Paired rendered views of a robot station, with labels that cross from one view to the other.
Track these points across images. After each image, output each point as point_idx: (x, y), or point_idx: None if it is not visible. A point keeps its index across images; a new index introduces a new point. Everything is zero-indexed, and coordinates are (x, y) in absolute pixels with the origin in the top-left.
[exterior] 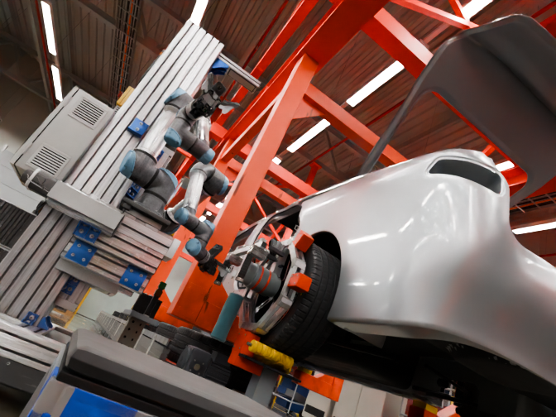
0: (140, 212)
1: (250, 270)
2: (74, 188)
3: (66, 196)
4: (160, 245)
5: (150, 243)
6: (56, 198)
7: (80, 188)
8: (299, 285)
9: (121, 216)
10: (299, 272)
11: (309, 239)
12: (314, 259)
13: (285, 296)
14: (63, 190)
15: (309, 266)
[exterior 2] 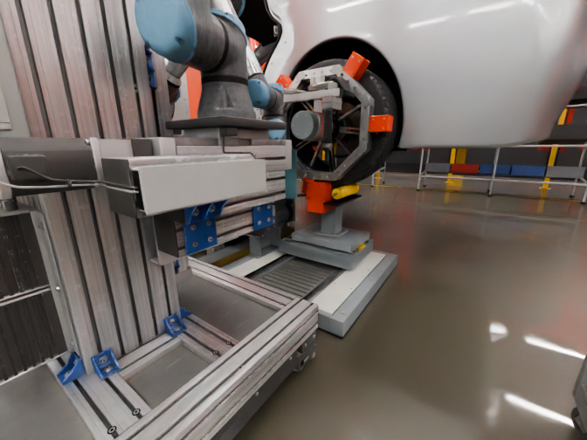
0: (244, 127)
1: (314, 123)
2: (164, 158)
3: (180, 189)
4: (273, 158)
5: (269, 165)
6: (168, 205)
7: (70, 115)
8: (389, 128)
9: (264, 163)
10: (370, 110)
11: (366, 63)
12: (379, 88)
13: (368, 142)
14: (167, 182)
15: (374, 98)
